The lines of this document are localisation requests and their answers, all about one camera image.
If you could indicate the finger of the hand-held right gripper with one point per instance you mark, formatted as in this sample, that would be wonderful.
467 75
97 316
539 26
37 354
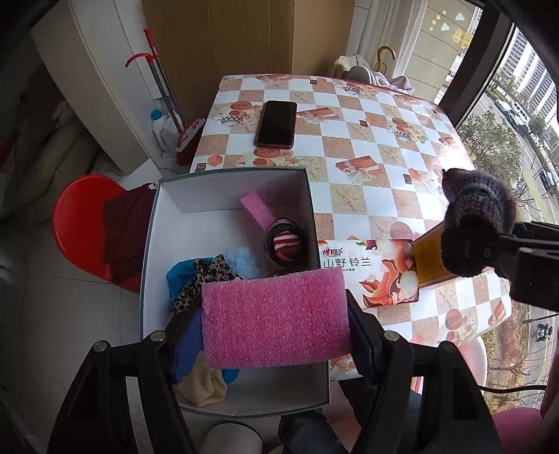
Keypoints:
476 257

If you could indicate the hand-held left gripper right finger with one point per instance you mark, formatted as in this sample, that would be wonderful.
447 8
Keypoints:
362 331

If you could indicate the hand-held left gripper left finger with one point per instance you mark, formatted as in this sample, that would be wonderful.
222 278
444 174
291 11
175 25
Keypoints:
183 323

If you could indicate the blue cloth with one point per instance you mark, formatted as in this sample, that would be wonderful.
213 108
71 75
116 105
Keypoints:
181 279

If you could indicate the dark purple knitted sock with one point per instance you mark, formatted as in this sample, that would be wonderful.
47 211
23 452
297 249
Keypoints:
476 201

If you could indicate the large pink foam sheet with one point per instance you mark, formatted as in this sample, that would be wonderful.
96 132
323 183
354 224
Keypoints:
275 318

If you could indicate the white cardboard box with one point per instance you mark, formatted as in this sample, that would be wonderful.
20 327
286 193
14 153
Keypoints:
209 227

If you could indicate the small pink foam strip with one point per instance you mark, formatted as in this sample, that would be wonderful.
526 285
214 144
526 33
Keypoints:
255 207

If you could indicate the yellow cardboard box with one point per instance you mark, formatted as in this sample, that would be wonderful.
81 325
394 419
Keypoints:
430 257

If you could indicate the floral tissue box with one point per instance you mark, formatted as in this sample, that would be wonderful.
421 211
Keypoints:
371 279

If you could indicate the parked scooter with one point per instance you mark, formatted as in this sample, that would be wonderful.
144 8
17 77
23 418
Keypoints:
543 332

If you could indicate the leopard print scrunchie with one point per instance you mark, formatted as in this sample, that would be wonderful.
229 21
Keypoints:
209 270

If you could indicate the beige cloth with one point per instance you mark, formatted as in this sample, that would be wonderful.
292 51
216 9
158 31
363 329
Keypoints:
201 384

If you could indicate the dark red cloth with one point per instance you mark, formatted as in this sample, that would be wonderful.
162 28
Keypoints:
126 235

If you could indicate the light pink plastic stool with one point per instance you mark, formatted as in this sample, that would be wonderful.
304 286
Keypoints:
474 362

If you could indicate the red white striped sock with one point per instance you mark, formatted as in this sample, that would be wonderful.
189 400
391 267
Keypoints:
286 242

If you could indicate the white round object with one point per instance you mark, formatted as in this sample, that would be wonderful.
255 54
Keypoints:
231 438

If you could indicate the red plastic stool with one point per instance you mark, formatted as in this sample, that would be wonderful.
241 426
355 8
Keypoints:
78 218

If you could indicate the maroon chair seat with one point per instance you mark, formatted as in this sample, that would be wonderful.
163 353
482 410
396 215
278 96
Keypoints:
519 430

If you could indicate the checkered printed tablecloth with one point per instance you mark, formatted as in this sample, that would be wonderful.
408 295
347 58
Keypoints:
371 144

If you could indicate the pale pink towel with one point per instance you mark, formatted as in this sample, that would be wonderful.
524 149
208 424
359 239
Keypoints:
399 83

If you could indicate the white bottle blue cap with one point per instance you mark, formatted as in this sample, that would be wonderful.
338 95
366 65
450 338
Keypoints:
160 131

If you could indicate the pale folded bedding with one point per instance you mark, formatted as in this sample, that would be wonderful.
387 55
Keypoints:
65 166

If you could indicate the dark smartphone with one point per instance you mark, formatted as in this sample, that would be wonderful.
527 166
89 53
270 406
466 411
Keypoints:
276 124

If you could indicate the white curtain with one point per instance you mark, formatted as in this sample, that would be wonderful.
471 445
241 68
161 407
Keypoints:
384 22

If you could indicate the white cabinet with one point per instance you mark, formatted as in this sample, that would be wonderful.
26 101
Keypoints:
96 65

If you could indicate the brown cardboard panel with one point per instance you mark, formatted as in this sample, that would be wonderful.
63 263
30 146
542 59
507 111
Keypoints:
240 39

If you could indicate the dark window frame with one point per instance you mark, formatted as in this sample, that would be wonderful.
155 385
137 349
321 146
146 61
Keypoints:
476 74

